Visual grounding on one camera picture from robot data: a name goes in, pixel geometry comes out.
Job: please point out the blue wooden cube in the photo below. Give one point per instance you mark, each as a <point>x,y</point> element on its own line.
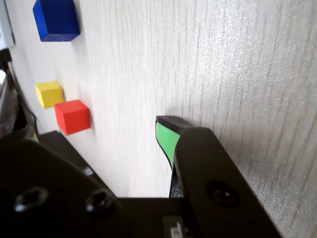
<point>58,19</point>

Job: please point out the red wooden cube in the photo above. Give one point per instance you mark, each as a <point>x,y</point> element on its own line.
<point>74,117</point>

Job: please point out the white grey framed panel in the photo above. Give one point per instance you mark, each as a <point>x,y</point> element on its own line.
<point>5,24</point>

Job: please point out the yellow wooden cube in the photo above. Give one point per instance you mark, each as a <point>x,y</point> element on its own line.
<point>50,95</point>

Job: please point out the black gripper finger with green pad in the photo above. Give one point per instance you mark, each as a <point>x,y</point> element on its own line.
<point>44,191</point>
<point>213,173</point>

